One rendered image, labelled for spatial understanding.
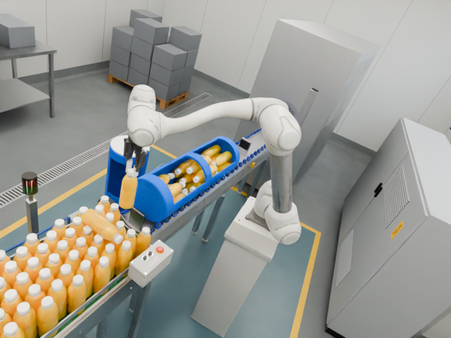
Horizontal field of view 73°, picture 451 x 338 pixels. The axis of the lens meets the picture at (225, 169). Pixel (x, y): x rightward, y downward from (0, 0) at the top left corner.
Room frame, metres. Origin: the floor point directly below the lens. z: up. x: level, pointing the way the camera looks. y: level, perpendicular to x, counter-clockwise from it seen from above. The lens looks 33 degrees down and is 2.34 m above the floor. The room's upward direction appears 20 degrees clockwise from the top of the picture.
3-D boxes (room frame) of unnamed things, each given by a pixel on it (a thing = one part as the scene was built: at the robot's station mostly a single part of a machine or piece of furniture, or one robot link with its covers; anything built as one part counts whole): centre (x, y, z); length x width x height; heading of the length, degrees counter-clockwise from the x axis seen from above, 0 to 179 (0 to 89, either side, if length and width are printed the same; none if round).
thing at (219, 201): (2.21, -0.05, 0.31); 0.06 x 0.06 x 0.63; 69
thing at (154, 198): (1.72, 0.21, 1.09); 0.88 x 0.28 x 0.28; 159
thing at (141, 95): (1.12, 0.41, 1.76); 0.13 x 0.11 x 0.16; 26
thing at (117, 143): (1.86, 0.72, 1.03); 0.28 x 0.28 x 0.01
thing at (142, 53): (5.19, 1.82, 0.59); 1.20 x 0.80 x 1.19; 77
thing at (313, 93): (2.53, -0.45, 0.85); 0.06 x 0.06 x 1.70; 69
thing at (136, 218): (1.25, 0.38, 0.99); 0.10 x 0.02 x 0.12; 69
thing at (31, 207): (1.02, 0.85, 0.55); 0.04 x 0.04 x 1.10; 69
